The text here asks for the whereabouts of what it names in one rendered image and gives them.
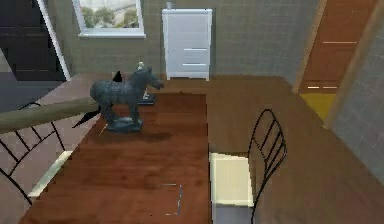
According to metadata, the white chest of drawers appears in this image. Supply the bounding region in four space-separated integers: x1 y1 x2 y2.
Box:
161 8 213 82

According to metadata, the dark grey horse statue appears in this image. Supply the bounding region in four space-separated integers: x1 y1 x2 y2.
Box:
72 66 165 133

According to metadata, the brown wooden table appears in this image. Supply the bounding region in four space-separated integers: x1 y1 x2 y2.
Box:
18 92 212 224

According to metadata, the white framed window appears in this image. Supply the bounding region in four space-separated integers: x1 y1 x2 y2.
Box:
71 0 147 39

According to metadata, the olive green cylinder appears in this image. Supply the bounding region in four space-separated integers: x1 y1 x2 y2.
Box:
0 96 100 135

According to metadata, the brown wooden door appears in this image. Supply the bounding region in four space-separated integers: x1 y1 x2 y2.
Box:
298 0 379 95

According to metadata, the black room door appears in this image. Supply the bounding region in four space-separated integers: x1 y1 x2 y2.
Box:
0 0 68 82

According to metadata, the black wire chair cream seat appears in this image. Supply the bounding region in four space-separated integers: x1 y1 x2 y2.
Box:
209 108 288 224
0 101 74 206

